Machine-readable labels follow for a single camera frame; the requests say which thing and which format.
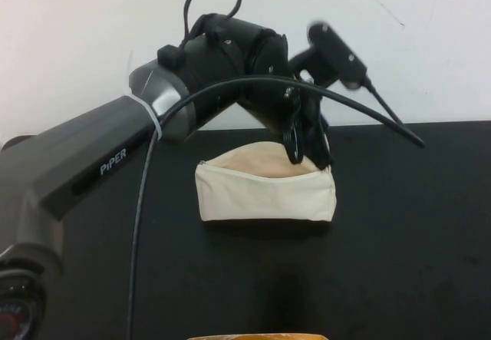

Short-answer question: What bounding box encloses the black table mat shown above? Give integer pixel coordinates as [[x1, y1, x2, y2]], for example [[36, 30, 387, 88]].
[[0, 120, 491, 340]]

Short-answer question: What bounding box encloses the cream canvas pencil case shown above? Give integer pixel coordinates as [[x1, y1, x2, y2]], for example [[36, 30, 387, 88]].
[[194, 132, 338, 223]]

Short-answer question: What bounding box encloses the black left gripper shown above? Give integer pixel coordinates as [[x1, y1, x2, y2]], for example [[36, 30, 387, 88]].
[[236, 74, 335, 173]]

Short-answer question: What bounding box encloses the white zip tie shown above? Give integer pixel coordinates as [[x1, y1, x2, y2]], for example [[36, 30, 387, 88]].
[[128, 93, 164, 140]]

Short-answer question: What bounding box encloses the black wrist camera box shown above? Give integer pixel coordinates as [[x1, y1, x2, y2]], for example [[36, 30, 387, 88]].
[[287, 20, 370, 91]]

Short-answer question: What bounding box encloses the orange yellow curved object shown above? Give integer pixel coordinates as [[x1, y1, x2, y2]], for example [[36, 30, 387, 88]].
[[186, 332, 327, 340]]

